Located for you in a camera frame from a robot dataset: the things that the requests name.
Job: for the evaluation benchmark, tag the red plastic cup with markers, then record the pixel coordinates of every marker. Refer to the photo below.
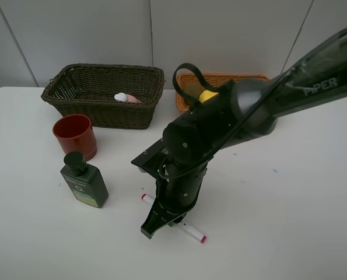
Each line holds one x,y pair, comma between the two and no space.
75,133

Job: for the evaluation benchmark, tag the white pink-tipped marker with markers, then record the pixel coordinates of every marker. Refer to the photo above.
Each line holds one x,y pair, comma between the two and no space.
182,225

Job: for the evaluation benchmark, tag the yellow lemon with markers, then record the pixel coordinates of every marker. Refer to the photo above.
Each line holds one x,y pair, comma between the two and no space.
206,95

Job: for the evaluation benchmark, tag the orange wicker basket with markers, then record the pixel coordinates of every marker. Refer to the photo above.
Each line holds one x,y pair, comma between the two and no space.
215,79

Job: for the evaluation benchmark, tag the dark green pump bottle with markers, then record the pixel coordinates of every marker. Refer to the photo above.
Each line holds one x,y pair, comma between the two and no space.
84,180

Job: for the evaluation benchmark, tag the dark brown wicker basket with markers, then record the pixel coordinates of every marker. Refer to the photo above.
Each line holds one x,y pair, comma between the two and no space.
89,89

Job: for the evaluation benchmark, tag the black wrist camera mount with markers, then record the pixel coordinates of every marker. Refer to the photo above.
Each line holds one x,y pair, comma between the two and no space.
150,159

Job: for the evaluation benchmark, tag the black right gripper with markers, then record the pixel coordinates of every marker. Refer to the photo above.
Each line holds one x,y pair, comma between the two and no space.
174,199

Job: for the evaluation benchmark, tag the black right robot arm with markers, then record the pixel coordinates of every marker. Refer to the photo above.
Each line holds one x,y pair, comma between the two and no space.
239,112

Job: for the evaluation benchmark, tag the brown kiwi fruit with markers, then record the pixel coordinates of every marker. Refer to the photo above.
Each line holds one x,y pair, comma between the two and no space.
193,90

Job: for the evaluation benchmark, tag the pink bottle white cap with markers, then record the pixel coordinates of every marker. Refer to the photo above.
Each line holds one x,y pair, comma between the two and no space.
126,98

